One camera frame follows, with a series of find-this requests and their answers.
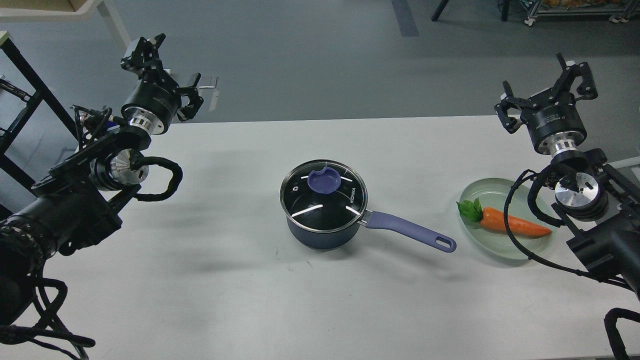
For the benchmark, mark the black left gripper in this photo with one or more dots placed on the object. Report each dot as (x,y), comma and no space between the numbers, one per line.
(157,97)

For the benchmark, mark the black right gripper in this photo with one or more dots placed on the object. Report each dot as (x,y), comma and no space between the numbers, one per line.
(556,125)

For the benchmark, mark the glass lid purple knob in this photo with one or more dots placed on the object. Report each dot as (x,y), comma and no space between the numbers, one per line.
(323,196)

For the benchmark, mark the blue saucepan with handle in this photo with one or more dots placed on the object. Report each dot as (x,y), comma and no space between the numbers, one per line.
(327,240)

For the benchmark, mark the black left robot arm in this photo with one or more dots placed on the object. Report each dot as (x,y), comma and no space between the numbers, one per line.
(77,203)

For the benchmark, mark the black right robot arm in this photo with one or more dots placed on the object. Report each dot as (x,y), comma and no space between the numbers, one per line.
(578,190)

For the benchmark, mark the pale green glass plate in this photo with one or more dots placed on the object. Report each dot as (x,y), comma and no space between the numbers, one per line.
(492,192)

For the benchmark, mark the black metal rack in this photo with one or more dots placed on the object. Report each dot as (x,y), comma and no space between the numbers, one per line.
(41,95)

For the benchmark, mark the metal wheeled cart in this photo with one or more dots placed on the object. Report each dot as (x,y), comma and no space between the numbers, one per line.
(615,11)

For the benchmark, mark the orange toy carrot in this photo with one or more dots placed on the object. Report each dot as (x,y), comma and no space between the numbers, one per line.
(494,220)

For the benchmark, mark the black stand legs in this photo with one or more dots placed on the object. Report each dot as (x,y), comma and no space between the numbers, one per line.
(498,10)

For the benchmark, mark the white table frame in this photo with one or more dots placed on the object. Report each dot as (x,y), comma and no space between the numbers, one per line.
(39,11)

